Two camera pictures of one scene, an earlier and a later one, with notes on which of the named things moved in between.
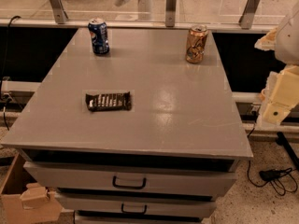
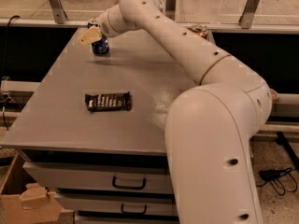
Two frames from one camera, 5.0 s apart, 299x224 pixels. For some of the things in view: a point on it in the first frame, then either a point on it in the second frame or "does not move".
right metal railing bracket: (249, 13) does not move
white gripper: (289, 42) -> (104, 24)
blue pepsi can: (98, 31) does not move
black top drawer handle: (127, 187) does not move
